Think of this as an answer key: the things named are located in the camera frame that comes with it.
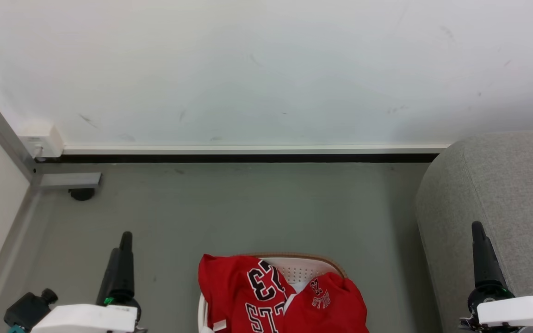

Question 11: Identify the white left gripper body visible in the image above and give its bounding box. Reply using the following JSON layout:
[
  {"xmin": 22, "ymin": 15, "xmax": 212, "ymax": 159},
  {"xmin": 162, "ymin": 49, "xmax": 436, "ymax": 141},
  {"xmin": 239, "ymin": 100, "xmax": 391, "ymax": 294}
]
[{"xmin": 31, "ymin": 296, "xmax": 142, "ymax": 333}]

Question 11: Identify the black caster wheel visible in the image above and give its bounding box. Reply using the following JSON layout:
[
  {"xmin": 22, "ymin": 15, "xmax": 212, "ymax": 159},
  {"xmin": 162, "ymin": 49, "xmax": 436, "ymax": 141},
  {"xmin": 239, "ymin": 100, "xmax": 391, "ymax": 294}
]
[{"xmin": 68, "ymin": 188, "xmax": 96, "ymax": 202}]

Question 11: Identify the red basketball jersey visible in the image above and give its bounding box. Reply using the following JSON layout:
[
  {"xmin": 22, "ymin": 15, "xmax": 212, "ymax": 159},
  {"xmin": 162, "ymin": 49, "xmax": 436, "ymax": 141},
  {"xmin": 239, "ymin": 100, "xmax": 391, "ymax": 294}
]
[{"xmin": 198, "ymin": 253, "xmax": 297, "ymax": 333}]

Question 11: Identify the grey fabric sofa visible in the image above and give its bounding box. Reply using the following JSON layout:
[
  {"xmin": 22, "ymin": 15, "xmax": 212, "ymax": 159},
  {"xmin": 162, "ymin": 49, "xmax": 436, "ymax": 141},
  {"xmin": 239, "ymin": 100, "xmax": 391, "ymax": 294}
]
[{"xmin": 415, "ymin": 130, "xmax": 533, "ymax": 333}]

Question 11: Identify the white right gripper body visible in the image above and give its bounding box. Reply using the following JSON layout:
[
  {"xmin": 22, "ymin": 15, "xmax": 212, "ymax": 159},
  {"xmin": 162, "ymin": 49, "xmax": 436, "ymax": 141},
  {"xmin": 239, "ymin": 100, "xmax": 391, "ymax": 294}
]
[{"xmin": 460, "ymin": 283, "xmax": 533, "ymax": 333}]

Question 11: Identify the white perforated laundry basket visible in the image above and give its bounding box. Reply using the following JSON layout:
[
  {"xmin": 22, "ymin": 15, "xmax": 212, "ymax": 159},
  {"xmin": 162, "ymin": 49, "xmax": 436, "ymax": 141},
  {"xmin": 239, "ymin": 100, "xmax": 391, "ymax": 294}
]
[{"xmin": 197, "ymin": 252, "xmax": 348, "ymax": 333}]

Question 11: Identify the white wall cable box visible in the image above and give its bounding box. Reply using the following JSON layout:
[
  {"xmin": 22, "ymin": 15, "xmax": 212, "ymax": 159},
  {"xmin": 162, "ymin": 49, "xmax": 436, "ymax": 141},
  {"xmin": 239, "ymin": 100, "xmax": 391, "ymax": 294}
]
[{"xmin": 19, "ymin": 124, "xmax": 65, "ymax": 159}]

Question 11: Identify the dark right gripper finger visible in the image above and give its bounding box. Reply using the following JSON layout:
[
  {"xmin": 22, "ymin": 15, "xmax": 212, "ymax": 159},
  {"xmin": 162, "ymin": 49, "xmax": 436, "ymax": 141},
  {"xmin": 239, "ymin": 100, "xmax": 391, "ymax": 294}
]
[{"xmin": 471, "ymin": 221, "xmax": 508, "ymax": 289}]

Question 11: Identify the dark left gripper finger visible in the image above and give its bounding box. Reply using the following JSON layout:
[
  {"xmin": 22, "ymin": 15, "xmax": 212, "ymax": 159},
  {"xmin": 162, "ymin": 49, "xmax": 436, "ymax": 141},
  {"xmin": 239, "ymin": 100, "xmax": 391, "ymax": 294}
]
[
  {"xmin": 96, "ymin": 247, "xmax": 122, "ymax": 306},
  {"xmin": 117, "ymin": 231, "xmax": 136, "ymax": 299}
]

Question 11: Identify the white and black baseboard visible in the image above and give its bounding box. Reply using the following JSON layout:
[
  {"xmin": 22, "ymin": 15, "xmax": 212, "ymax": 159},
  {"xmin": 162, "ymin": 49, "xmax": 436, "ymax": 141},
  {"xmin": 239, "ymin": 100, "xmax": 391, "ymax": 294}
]
[{"xmin": 35, "ymin": 144, "xmax": 451, "ymax": 164}]

